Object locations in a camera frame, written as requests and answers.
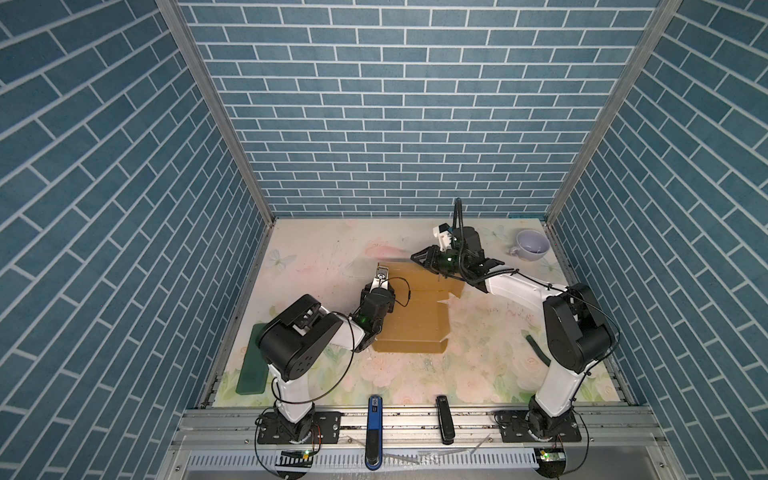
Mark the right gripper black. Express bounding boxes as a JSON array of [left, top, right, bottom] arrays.
[[410, 245, 468, 277]]

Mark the lavender ceramic cup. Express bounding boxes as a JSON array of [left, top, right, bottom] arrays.
[[509, 229, 551, 262]]

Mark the black handheld stick device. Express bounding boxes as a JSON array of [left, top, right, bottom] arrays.
[[436, 395, 456, 445]]

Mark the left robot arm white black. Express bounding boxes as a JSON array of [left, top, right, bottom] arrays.
[[256, 284, 396, 442]]

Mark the aluminium front rail frame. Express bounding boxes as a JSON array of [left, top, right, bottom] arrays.
[[159, 404, 683, 479]]

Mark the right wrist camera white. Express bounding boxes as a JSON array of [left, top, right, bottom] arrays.
[[433, 223, 453, 252]]

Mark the left circuit board below rail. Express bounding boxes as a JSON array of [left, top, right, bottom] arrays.
[[274, 450, 315, 479]]

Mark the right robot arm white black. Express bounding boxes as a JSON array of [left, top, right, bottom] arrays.
[[411, 198, 618, 442]]

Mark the right circuit board below rail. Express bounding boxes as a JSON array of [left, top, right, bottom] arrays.
[[533, 448, 567, 479]]

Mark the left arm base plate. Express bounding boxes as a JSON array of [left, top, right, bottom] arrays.
[[256, 410, 341, 445]]

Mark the green rectangular board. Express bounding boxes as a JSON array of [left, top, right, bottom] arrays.
[[235, 323, 269, 395]]

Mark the brown cardboard paper box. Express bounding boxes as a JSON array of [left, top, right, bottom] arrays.
[[373, 261, 465, 354]]

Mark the blue black handheld tool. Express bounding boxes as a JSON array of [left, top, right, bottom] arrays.
[[365, 395, 383, 471]]

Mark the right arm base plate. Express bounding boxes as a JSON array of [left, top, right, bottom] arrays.
[[493, 410, 582, 443]]

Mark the circuit board below rail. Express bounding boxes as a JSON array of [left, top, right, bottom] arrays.
[[274, 450, 315, 479], [533, 448, 567, 479]]

